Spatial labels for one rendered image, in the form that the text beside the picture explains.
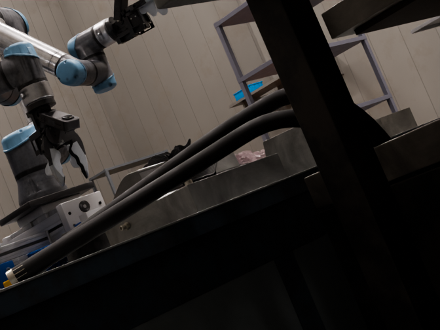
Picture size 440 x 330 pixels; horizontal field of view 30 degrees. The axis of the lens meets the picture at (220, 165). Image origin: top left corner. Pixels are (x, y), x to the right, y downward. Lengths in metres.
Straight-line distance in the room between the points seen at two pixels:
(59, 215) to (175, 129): 9.52
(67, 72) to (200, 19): 8.65
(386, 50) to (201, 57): 2.97
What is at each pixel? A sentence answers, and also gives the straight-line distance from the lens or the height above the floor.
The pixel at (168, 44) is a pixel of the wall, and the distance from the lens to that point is 11.57.
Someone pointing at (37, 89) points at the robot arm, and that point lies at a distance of 2.02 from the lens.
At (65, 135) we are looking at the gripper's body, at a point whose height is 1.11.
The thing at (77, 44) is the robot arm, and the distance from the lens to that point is 2.54.
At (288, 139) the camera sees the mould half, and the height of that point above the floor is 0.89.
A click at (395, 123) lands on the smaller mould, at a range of 2.34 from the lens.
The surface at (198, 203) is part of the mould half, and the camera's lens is 1.55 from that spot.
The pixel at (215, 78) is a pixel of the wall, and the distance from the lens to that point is 10.97.
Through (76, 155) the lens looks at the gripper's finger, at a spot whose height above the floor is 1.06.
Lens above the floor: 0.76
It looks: 4 degrees up
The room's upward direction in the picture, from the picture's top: 23 degrees counter-clockwise
